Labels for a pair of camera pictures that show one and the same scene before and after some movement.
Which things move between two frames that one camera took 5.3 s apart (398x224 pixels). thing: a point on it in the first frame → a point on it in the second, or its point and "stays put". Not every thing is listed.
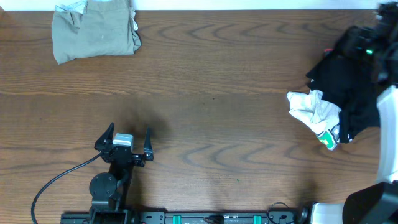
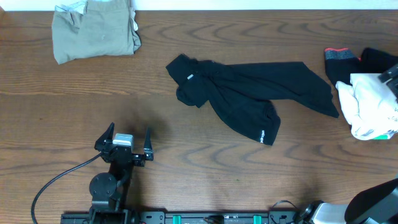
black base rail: (196, 217) stays put
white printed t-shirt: (321, 117) → (369, 106)
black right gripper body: (363, 45) → (393, 85)
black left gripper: (123, 152) stays put
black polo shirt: (349, 84) → (242, 94)
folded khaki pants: (89, 28) stays put
